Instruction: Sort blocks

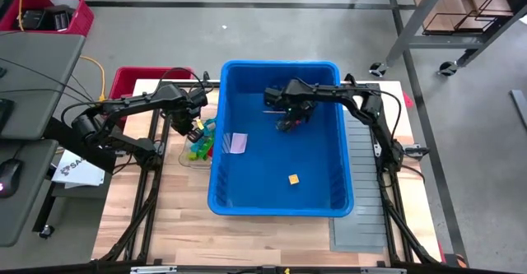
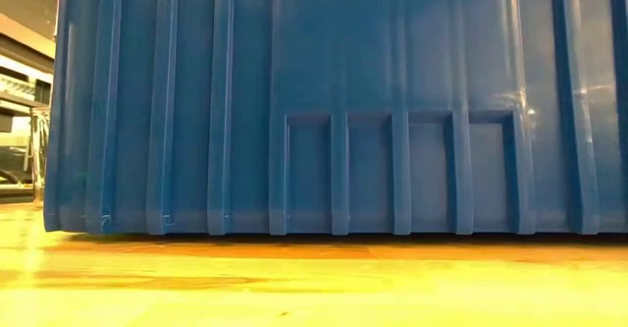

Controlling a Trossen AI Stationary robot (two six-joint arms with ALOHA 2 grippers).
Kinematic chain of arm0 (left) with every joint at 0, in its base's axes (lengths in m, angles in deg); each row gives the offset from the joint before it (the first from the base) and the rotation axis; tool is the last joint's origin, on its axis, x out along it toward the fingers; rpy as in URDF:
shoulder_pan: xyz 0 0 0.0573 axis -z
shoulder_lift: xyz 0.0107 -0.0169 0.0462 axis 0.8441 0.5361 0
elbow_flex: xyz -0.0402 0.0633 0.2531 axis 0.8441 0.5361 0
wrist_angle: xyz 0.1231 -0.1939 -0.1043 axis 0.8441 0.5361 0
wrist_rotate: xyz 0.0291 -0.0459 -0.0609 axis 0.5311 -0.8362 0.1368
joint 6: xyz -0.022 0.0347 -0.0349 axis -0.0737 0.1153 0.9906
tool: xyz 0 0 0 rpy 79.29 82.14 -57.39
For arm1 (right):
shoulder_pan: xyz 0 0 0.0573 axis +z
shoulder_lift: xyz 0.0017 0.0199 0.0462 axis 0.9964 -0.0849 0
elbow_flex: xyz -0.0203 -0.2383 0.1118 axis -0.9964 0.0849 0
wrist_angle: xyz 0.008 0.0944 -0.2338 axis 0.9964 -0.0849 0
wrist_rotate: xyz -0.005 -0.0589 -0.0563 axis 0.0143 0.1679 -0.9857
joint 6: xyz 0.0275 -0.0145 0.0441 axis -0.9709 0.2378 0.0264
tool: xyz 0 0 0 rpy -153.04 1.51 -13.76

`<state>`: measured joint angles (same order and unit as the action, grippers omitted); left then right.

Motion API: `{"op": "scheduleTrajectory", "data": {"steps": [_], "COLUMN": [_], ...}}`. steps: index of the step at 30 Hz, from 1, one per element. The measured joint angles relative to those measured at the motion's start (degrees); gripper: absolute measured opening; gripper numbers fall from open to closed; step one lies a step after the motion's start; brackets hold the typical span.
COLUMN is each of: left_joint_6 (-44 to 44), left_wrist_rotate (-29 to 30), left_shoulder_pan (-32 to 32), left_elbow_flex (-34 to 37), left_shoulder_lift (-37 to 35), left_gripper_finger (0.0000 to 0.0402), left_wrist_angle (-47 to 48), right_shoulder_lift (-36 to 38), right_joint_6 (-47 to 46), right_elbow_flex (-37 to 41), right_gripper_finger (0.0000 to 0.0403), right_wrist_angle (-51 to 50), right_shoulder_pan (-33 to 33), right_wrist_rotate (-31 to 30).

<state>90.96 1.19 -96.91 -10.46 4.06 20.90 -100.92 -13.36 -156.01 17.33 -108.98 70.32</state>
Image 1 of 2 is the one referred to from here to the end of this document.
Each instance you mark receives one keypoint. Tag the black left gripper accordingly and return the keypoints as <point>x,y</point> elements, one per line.
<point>187,115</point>

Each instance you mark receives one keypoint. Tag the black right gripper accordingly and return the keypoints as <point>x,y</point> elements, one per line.
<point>292,99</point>

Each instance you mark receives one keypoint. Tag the light blue toy block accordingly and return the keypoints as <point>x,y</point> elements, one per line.
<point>195,146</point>

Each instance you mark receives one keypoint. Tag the clear plastic container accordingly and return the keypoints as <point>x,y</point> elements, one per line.
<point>185,159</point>

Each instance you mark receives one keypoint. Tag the large blue plastic bin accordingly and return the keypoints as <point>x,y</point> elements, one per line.
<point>280,159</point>

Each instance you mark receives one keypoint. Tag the white pink paper card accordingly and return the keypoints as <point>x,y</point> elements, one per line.
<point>239,143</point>

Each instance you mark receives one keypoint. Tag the yellow toy block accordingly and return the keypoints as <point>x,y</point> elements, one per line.
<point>294,179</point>

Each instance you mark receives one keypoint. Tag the grey slotted divider panel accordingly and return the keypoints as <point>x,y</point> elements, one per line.
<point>358,237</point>
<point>364,163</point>

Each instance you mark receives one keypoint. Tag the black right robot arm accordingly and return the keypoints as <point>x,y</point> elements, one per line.
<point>362,97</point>

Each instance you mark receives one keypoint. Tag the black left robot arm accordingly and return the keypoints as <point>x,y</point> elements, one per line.
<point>136,101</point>

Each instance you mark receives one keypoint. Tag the small yellow tag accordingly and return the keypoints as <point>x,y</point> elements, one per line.
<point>200,124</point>

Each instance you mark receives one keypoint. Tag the small green toy block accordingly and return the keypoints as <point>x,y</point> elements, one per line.
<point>192,156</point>

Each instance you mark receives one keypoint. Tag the empty red plastic basket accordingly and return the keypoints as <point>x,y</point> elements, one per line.
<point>136,78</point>

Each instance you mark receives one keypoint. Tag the black caster wheel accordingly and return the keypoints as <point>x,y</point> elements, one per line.
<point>447,68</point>
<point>377,69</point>

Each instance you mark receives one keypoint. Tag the black diagonal bar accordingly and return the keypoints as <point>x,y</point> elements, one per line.
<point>78,148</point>

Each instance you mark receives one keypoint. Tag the white printed paper sheet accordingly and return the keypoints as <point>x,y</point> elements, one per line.
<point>78,171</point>

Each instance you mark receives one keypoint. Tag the metal rolling cart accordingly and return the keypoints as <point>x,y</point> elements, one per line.
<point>416,19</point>

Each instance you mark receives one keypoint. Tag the red basket with black devices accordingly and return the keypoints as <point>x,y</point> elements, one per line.
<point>82,19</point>

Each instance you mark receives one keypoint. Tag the grey desk top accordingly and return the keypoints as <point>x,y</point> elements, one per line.
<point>24,216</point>
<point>37,72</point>

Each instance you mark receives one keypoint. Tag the black desk leg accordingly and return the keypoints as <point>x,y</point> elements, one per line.
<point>46,231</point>

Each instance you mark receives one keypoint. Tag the black box device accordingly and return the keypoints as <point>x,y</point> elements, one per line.
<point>59,19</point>
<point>31,19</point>

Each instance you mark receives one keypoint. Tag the black computer mouse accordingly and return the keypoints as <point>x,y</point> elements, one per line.
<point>9,177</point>

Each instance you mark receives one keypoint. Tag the black flat device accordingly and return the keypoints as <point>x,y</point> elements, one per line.
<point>5,113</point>

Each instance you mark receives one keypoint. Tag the brown cardboard box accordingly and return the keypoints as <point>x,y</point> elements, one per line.
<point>449,2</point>

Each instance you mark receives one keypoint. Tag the silver metal bracket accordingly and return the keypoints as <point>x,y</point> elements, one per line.
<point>152,270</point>
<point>383,271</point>

